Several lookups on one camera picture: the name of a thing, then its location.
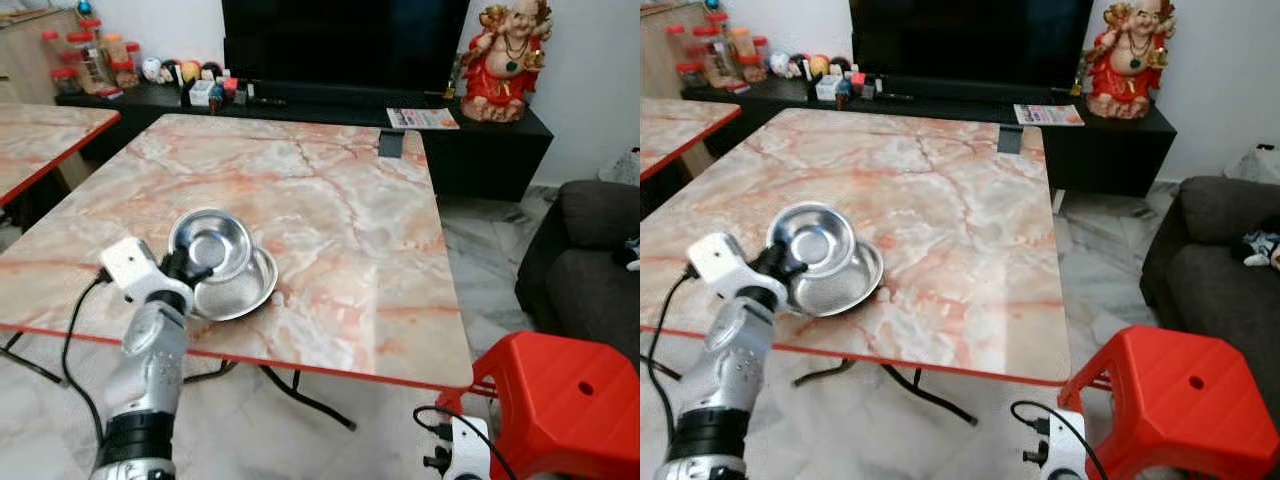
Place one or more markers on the black and white plush toy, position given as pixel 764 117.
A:
pixel 633 258
pixel 1263 248

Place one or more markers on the dark grey sofa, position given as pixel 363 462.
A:
pixel 1210 250
pixel 585 265

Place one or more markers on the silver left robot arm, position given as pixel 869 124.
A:
pixel 718 385
pixel 145 385

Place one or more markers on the white plastic bag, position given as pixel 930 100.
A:
pixel 1256 166
pixel 628 168

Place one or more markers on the black flat television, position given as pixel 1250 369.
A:
pixel 970 40
pixel 345 45

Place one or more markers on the white round figurine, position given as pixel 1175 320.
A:
pixel 152 69
pixel 780 64

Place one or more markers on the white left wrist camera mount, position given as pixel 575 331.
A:
pixel 718 262
pixel 132 266

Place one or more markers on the red plastic stool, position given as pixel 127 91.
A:
pixel 560 400
pixel 1180 400

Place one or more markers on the small white box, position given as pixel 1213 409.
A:
pixel 828 88
pixel 201 93

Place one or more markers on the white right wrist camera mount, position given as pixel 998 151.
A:
pixel 468 450
pixel 1062 445

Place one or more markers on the yellow round figurine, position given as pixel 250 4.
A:
pixel 190 72
pixel 818 66

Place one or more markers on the large red lid plastic jar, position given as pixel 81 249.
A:
pixel 711 55
pixel 88 58

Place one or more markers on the light wooden cabinet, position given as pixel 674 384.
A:
pixel 28 55
pixel 660 50

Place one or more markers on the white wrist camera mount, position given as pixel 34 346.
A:
pixel 132 266
pixel 468 450
pixel 1062 445
pixel 718 262

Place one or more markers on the grey table edge clip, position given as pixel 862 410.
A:
pixel 390 144
pixel 1010 140

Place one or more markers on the red laughing Buddha statue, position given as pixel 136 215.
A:
pixel 1130 60
pixel 505 65

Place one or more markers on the black television console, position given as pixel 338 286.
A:
pixel 480 150
pixel 1110 150

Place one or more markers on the printed paper leaflet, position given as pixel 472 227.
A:
pixel 422 118
pixel 1048 114

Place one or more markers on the stainless steel bowl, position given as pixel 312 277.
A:
pixel 855 285
pixel 212 240
pixel 252 290
pixel 812 236

